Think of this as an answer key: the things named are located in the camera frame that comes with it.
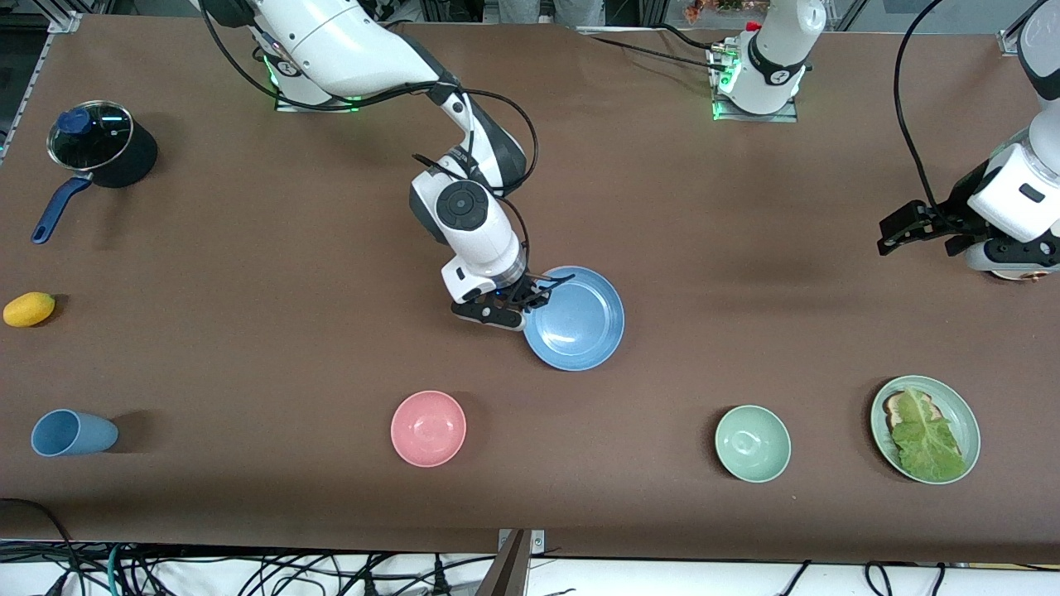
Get blue plate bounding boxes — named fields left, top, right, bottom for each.
left=523, top=266, right=626, bottom=373

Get pink bowl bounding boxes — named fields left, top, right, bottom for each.
left=390, top=390, right=467, bottom=469

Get toast bread slice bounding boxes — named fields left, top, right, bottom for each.
left=883, top=392, right=938, bottom=431

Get green plate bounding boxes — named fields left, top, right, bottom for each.
left=870, top=375, right=981, bottom=485

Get green lettuce leaf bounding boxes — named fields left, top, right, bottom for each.
left=891, top=387, right=968, bottom=482

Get green bowl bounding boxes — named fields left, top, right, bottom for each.
left=715, top=404, right=792, bottom=483

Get brown wooden beam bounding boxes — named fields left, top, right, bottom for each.
left=474, top=530, right=531, bottom=596

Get grey trouser legs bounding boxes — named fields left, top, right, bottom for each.
left=497, top=0, right=607, bottom=27

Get orange artificial flowers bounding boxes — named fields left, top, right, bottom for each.
left=683, top=0, right=773, bottom=24

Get glass lid with blue knob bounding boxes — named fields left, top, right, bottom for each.
left=46, top=101, right=134, bottom=171

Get blue cup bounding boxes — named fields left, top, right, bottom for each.
left=31, top=409, right=119, bottom=458

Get yellow lemon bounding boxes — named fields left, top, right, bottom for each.
left=2, top=291, right=57, bottom=328

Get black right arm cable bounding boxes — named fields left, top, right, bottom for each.
left=199, top=0, right=541, bottom=286

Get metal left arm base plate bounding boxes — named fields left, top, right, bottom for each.
left=711, top=46, right=799, bottom=124

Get aluminium frame profile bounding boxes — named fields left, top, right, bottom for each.
left=998, top=0, right=1044, bottom=57
left=0, top=12, right=84, bottom=162

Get black cable on table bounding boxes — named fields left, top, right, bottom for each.
left=578, top=23, right=731, bottom=72

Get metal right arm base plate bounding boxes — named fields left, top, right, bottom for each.
left=275, top=50, right=365, bottom=113

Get black pot with blue handle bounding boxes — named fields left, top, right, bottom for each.
left=31, top=101, right=159, bottom=246

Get black looped floor cable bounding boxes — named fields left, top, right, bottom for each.
left=0, top=497, right=80, bottom=596

